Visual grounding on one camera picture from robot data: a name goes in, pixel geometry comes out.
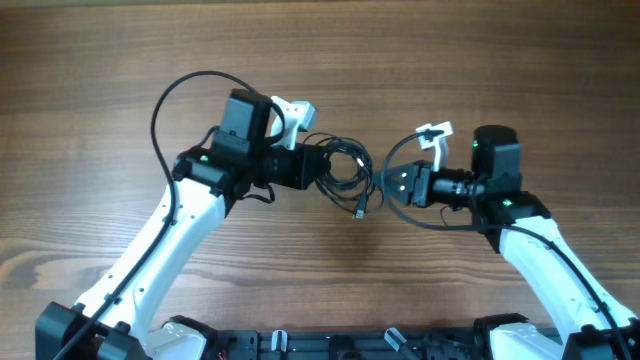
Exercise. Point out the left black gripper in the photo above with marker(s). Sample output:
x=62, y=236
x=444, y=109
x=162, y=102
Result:
x=300, y=173

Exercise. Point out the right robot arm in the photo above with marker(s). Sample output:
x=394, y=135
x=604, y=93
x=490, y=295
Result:
x=590, y=323

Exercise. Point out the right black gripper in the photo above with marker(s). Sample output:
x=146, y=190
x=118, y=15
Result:
x=422, y=187

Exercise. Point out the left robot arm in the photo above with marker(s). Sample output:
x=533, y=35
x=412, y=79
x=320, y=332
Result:
x=254, y=146

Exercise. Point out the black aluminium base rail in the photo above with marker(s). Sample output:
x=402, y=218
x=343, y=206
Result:
x=431, y=344

